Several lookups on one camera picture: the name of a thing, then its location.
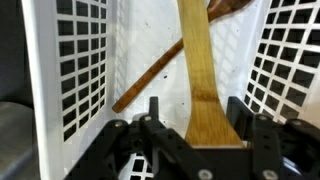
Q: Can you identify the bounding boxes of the light wooden spatula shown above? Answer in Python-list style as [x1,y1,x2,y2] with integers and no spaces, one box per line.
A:
[176,0,246,150]

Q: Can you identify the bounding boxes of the metal utensil bucket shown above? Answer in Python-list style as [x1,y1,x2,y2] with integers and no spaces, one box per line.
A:
[0,100,41,180]

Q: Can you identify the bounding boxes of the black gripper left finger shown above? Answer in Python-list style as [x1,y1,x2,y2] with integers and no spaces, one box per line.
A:
[64,96,214,180]

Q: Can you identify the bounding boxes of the black round table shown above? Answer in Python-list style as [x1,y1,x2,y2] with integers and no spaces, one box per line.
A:
[0,0,38,104]

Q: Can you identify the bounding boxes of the white plastic basket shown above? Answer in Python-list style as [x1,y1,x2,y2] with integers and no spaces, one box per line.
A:
[21,0,320,180]

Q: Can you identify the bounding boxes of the dark brown wooden spoon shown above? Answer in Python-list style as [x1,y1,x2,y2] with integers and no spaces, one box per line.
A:
[111,0,254,115]

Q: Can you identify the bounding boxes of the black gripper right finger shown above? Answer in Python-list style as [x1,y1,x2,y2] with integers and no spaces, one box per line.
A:
[227,96,320,180]

